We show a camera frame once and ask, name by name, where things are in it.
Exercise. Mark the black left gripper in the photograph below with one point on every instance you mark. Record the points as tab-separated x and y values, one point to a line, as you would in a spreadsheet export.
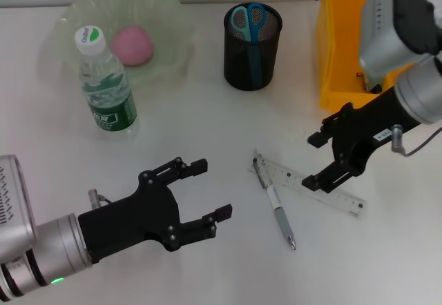
131	218

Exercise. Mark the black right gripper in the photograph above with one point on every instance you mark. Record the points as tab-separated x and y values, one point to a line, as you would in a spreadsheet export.
373	129

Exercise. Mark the clear plastic ruler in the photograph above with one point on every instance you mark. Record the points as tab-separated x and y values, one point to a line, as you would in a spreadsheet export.
340	199

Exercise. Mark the grey and white pen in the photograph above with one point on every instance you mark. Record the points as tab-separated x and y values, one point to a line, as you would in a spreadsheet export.
276	203

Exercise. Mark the clear water bottle green label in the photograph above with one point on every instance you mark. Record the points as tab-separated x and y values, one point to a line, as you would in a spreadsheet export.
110	111

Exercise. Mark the teal and blue scissors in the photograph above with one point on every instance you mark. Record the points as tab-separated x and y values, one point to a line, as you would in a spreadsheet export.
253	37

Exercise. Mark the pink peach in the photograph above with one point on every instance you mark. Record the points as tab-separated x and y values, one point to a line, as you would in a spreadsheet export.
133	46

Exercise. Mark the black mesh pen holder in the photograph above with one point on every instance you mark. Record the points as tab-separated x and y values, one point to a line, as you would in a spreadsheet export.
238	67

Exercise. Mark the green glass fruit plate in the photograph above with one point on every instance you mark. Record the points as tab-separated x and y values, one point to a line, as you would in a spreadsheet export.
155	15

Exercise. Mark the yellow plastic bin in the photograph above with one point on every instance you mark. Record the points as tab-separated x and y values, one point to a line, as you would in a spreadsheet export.
342	42

